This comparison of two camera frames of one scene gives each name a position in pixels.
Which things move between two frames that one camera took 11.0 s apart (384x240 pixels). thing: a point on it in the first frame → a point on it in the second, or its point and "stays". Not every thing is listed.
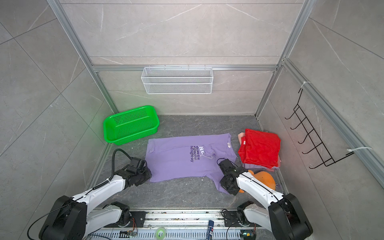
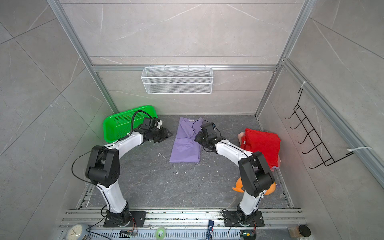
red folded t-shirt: (260, 148) stays
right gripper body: (225, 184) → (201, 139)
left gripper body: (144, 176) → (159, 135)
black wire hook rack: (310, 131) stays
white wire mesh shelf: (177, 80) stays
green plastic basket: (129, 125) stays
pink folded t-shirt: (240, 135) stays
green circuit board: (247, 234) stays
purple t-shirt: (196, 156) → (185, 149)
